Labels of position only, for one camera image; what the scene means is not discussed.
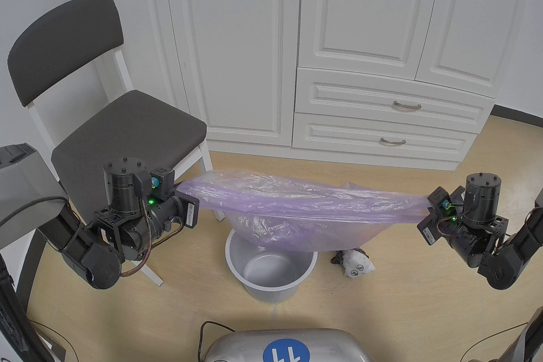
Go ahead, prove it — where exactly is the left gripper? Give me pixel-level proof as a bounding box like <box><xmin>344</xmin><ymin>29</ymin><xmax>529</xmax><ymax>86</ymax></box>
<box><xmin>148</xmin><ymin>192</ymin><xmax>200</xmax><ymax>245</ymax></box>

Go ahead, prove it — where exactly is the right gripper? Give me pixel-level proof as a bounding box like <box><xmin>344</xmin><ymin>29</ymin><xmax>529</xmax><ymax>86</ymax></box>
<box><xmin>417</xmin><ymin>213</ymin><xmax>481</xmax><ymax>268</ymax></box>

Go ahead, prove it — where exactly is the purple plastic bag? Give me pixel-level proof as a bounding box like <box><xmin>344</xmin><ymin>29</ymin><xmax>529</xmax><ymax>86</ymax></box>
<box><xmin>175</xmin><ymin>169</ymin><xmax>430</xmax><ymax>253</ymax></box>

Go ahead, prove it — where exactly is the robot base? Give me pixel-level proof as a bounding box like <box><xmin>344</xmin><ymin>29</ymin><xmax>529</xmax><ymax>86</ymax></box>
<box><xmin>204</xmin><ymin>328</ymin><xmax>375</xmax><ymax>362</ymax></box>

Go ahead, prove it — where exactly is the white trash bin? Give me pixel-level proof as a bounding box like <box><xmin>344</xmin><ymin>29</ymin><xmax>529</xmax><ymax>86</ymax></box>
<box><xmin>225</xmin><ymin>228</ymin><xmax>318</xmax><ymax>303</ymax></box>

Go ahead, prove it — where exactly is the white printed wrapper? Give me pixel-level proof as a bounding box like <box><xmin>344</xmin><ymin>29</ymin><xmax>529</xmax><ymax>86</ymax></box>
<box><xmin>341</xmin><ymin>252</ymin><xmax>376</xmax><ymax>280</ymax></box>

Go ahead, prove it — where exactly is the white wardrobe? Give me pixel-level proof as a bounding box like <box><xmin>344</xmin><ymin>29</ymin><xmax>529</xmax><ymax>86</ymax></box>
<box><xmin>69</xmin><ymin>0</ymin><xmax>536</xmax><ymax>172</ymax></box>

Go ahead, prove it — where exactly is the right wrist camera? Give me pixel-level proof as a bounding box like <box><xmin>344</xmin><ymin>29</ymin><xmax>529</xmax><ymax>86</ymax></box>
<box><xmin>428</xmin><ymin>185</ymin><xmax>454</xmax><ymax>221</ymax></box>

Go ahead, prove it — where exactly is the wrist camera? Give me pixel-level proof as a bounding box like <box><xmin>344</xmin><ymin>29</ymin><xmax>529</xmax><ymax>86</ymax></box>
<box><xmin>428</xmin><ymin>185</ymin><xmax>454</xmax><ymax>221</ymax></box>
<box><xmin>150</xmin><ymin>167</ymin><xmax>176</xmax><ymax>200</ymax></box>

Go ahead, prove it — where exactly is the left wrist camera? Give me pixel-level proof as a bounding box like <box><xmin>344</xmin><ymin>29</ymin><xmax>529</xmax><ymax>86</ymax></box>
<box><xmin>150</xmin><ymin>167</ymin><xmax>176</xmax><ymax>200</ymax></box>

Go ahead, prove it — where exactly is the grey chair with white frame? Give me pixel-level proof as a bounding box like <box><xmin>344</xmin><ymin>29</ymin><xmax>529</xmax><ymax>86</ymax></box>
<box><xmin>7</xmin><ymin>0</ymin><xmax>224</xmax><ymax>289</ymax></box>

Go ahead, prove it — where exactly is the black cable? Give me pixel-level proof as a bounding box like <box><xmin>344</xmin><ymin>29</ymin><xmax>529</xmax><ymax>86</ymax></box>
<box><xmin>462</xmin><ymin>321</ymin><xmax>527</xmax><ymax>362</ymax></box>
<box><xmin>199</xmin><ymin>321</ymin><xmax>236</xmax><ymax>357</ymax></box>

